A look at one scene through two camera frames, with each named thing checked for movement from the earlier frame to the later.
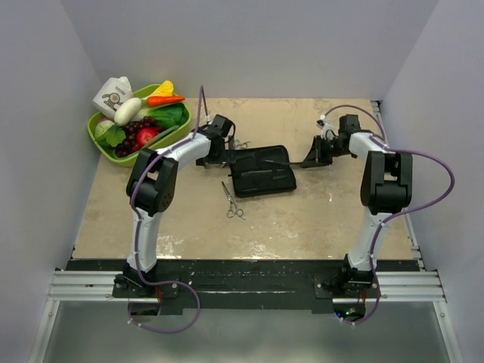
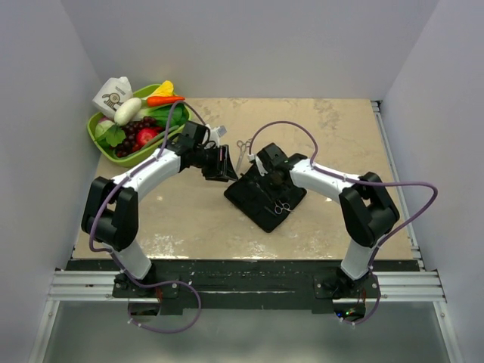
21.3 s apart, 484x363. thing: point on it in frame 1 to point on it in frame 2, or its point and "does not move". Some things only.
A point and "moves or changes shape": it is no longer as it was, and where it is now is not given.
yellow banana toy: x=165 y=89 does not move
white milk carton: x=110 y=94 does not move
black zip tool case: x=262 y=170 moves or changes shape
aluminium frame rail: x=73 y=286 does not move
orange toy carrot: x=153 y=100 does not move
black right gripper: x=315 y=157 to x=268 y=172
